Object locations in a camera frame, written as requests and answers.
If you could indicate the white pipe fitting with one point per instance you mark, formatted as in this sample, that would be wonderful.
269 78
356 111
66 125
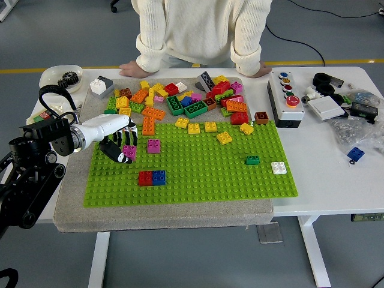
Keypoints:
310 93

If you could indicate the tall white brick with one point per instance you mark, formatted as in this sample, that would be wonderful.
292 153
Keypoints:
97 86

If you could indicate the red building brick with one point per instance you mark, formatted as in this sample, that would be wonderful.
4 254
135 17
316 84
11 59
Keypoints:
239 118
234 99
221 87
145 178

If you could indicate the person's left forearm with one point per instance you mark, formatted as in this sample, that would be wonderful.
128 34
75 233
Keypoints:
247 60

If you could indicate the pink building brick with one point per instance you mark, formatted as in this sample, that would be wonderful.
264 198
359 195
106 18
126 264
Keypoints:
237 87
130 151
153 146
196 96

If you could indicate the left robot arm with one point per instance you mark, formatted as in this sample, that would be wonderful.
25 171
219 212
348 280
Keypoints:
45 135

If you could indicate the person's right forearm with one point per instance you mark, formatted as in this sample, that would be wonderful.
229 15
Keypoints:
151 55

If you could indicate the small yellow brick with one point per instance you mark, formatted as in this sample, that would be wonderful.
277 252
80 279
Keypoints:
116 93

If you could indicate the white plastic bowl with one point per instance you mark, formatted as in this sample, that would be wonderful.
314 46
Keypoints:
49 75

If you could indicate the black power adapter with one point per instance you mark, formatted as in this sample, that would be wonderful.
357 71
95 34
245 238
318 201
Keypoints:
364 109

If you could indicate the upturned yellow brick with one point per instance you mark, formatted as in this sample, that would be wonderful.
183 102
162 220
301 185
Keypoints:
125 112

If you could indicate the white building brick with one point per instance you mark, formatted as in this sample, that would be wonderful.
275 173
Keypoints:
279 168
181 86

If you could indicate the blue building brick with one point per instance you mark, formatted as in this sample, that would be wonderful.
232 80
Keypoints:
186 102
159 178
356 153

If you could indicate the table height controller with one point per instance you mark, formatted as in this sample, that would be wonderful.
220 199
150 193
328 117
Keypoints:
367 217

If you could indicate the upturned dark green brick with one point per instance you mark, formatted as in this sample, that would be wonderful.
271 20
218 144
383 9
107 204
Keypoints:
196 109
175 105

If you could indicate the small pink brick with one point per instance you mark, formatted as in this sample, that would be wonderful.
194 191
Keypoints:
159 99

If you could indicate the green plastic clip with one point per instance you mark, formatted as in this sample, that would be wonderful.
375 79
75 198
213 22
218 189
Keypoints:
347 99

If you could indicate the white wall switch plate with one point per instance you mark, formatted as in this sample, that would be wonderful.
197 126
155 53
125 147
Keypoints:
325 108

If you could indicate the green studded baseplate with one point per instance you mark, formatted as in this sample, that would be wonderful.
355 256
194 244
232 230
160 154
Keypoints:
210 183

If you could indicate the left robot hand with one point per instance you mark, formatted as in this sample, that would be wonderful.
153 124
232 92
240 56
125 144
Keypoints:
105 126

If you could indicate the white table leg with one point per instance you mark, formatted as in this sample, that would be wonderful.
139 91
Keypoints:
315 255
99 261

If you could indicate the white furniture frame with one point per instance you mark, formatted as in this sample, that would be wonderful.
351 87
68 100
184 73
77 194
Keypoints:
5 12

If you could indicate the small dark green brick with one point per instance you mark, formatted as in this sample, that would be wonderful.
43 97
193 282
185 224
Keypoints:
252 160

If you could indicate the orange building brick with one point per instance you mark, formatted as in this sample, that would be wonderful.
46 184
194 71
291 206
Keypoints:
236 106
139 96
148 126

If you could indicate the small dark block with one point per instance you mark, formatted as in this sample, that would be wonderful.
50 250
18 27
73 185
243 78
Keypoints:
337 82

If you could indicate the person's right hand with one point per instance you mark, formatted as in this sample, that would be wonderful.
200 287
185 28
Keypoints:
132 70

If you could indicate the black tape roll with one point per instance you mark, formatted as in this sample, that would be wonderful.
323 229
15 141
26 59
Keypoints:
321 78
325 89
337 99

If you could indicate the yellow building brick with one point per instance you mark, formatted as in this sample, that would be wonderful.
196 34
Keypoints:
210 126
156 88
224 138
162 93
194 128
247 129
184 94
144 85
122 102
220 79
181 123
149 100

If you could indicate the clear bag of screws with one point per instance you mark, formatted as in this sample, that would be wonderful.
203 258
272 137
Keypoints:
354 132

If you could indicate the person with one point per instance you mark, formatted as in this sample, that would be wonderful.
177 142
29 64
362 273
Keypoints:
201 27

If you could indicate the brown building brick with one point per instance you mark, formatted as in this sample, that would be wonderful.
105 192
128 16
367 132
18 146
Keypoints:
126 93
261 118

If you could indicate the clear bag with blue parts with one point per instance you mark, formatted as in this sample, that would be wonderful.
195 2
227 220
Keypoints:
364 96

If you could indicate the long orange brick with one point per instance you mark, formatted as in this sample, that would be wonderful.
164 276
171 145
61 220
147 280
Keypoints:
153 113

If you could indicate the white push-button control box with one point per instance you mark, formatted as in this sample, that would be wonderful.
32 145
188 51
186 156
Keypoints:
285 105

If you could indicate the person's left hand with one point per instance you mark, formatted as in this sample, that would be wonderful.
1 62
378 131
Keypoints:
264 70

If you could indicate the upturned red brick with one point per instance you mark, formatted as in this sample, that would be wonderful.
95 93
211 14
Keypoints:
171 89

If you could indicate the black chair base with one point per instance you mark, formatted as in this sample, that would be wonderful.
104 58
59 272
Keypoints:
114 6

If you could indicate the white red-green switch box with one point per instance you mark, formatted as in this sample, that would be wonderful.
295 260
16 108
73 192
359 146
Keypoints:
58 107

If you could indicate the upturned brown brick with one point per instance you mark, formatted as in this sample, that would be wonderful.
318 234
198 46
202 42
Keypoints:
210 103

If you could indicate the grey building brick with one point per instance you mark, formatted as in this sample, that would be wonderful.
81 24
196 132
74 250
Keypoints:
108 84

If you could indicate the grey-brown mat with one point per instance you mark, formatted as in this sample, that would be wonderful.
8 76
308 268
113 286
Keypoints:
180 217

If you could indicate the lime green brick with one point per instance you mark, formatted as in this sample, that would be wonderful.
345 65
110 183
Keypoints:
111 103
225 112
136 107
223 96

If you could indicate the black gear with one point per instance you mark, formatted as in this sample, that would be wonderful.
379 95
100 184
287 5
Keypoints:
63 82
71 77

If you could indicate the grey long brick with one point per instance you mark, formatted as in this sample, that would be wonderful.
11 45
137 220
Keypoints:
206 79

